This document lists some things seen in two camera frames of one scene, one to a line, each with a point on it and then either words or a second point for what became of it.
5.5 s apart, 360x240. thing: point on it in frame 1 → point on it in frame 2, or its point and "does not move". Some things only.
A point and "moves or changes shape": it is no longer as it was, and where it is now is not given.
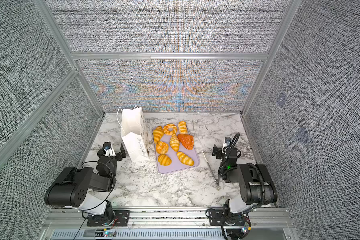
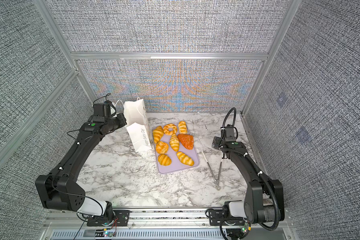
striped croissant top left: (158, 133) does not move
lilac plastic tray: (174, 144) does not move
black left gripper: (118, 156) → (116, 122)
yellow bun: (164, 160) does not move
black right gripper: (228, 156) → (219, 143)
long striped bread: (185, 159) does not move
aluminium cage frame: (47, 12) does not move
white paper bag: (133, 132) moves or changes shape
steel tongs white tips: (217, 181) does not move
